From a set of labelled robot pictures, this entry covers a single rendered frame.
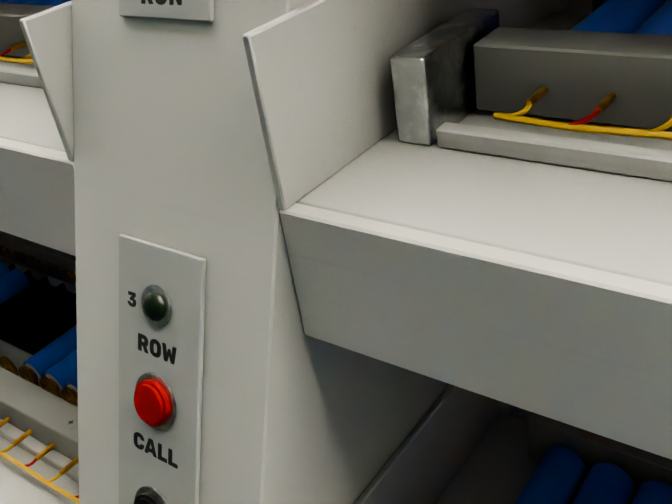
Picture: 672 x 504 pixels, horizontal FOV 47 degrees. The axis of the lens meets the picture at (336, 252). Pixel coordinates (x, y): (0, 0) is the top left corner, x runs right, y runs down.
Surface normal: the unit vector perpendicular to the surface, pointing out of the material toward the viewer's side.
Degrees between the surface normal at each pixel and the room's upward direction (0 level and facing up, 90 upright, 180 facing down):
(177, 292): 90
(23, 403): 21
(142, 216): 90
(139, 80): 90
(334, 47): 90
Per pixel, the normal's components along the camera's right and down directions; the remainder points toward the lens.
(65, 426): -0.15, -0.84
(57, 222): -0.58, 0.50
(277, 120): 0.80, 0.21
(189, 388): -0.59, 0.16
